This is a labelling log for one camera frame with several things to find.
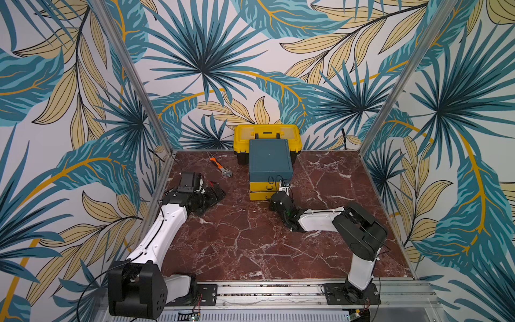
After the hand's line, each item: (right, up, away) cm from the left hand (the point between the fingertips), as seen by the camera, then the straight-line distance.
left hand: (218, 201), depth 82 cm
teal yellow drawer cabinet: (+21, +16, +4) cm, 27 cm away
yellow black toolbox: (+9, +32, +22) cm, 39 cm away
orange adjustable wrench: (-2, +12, +28) cm, 30 cm away
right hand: (+24, +1, +13) cm, 28 cm away
